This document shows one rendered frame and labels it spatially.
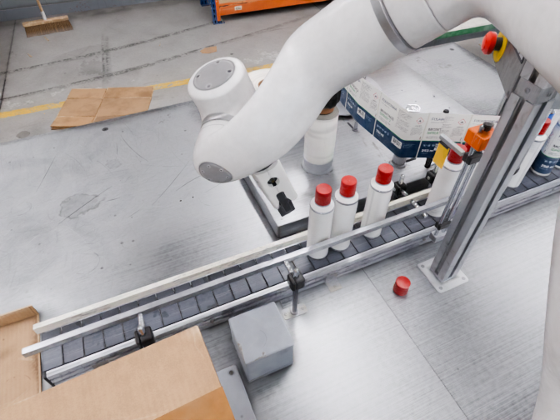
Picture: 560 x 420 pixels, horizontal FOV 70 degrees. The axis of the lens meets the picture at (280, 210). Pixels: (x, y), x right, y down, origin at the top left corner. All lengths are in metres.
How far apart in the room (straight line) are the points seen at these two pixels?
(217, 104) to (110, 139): 0.94
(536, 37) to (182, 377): 0.50
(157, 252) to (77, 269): 0.19
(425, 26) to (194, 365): 0.47
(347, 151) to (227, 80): 0.74
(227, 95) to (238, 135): 0.08
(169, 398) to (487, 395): 0.62
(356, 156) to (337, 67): 0.77
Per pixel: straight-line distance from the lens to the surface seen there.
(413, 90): 1.59
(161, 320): 0.89
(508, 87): 0.76
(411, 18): 0.44
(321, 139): 1.07
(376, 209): 0.92
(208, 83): 0.56
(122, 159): 1.36
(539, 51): 0.35
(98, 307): 0.91
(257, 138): 0.48
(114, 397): 0.58
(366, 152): 1.24
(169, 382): 0.57
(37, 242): 1.21
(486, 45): 0.83
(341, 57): 0.47
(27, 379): 0.99
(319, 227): 0.85
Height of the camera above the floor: 1.64
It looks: 47 degrees down
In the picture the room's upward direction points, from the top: straight up
